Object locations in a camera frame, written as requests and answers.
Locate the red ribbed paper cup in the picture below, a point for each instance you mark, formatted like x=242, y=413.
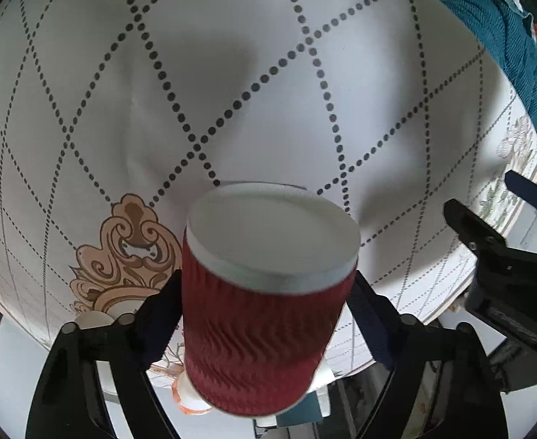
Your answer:
x=250, y=329

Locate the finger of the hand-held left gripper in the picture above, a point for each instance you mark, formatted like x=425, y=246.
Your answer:
x=472, y=222
x=531, y=192

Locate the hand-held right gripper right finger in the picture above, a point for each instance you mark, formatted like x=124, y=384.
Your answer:
x=372, y=324

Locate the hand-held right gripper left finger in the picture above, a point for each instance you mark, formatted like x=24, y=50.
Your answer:
x=157, y=331

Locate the teal box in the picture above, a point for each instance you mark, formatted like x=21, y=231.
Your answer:
x=301, y=409

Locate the white and orange container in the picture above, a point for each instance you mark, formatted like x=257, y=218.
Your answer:
x=187, y=393

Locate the white dotted bedsheet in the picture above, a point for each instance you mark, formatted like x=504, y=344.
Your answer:
x=112, y=100

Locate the teal knitted blanket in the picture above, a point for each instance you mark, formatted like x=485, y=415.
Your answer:
x=488, y=23

